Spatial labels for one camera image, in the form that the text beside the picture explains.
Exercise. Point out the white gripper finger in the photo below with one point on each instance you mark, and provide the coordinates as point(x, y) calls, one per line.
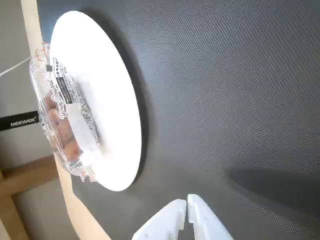
point(205, 220)
point(165, 220)

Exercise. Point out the brown snack cake package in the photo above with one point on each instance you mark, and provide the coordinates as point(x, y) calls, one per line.
point(62, 117)

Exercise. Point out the white round dish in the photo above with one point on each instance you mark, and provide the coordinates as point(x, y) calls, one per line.
point(105, 100)

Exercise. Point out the dark grey mat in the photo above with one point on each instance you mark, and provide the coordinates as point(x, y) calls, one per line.
point(225, 100)

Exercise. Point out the wooden frame furniture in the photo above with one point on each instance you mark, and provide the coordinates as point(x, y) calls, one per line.
point(15, 185)

